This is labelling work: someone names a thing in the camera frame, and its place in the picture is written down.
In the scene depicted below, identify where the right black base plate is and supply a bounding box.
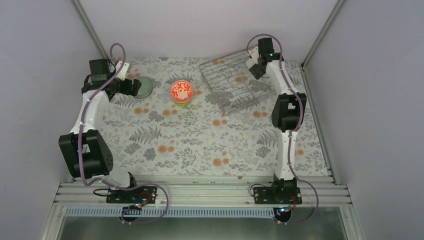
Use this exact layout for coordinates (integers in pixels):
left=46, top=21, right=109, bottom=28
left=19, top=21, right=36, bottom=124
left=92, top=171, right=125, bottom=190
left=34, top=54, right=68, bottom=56
left=253, top=186, right=303, bottom=205

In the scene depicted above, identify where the floral table mat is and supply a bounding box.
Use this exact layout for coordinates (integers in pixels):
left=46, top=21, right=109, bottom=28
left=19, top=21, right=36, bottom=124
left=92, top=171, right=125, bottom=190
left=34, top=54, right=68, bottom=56
left=81, top=56, right=329, bottom=177

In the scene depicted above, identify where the aluminium mounting rail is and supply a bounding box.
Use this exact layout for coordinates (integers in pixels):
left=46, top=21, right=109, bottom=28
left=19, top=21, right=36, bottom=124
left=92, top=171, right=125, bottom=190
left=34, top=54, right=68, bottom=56
left=53, top=182, right=353, bottom=207

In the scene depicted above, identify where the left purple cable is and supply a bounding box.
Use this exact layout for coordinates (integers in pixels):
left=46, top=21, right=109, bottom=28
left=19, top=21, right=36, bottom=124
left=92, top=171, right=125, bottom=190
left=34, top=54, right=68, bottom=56
left=77, top=43, right=170, bottom=226

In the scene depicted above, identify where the wire dish rack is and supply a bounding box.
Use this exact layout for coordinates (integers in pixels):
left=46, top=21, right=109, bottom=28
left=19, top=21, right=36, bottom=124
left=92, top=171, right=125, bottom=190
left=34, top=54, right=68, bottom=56
left=199, top=50, right=277, bottom=115

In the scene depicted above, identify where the white bowl red rim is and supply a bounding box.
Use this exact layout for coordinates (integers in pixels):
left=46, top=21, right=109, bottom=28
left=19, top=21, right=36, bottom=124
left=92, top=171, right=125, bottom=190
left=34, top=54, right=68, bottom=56
left=169, top=80, right=194, bottom=103

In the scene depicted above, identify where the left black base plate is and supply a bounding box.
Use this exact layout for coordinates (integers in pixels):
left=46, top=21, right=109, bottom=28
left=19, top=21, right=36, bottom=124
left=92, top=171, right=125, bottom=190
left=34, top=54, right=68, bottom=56
left=106, top=186, right=158, bottom=205

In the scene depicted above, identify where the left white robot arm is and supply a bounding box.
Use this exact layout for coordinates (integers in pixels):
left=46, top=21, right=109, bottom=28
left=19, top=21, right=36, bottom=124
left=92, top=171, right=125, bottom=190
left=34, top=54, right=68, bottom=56
left=58, top=59, right=142, bottom=203

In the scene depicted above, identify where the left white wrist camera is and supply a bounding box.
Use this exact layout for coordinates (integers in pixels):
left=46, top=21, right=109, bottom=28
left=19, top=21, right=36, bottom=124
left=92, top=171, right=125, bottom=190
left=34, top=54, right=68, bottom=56
left=115, top=60, right=131, bottom=81

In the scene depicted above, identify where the yellow bowl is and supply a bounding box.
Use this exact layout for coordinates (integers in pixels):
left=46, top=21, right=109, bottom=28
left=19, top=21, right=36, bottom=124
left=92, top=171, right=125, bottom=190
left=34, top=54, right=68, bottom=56
left=175, top=100, right=192, bottom=107

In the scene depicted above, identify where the pale green pink-base bowl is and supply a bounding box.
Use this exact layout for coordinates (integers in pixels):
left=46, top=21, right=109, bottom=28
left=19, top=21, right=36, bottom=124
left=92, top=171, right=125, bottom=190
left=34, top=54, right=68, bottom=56
left=134, top=77, right=153, bottom=99

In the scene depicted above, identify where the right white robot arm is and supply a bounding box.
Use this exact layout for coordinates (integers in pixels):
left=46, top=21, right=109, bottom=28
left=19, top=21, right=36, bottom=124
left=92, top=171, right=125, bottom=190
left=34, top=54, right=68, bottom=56
left=246, top=33, right=307, bottom=204

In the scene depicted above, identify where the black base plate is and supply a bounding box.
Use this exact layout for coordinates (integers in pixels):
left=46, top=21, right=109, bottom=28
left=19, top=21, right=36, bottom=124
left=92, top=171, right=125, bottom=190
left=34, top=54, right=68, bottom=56
left=106, top=186, right=158, bottom=205
left=253, top=186, right=303, bottom=205

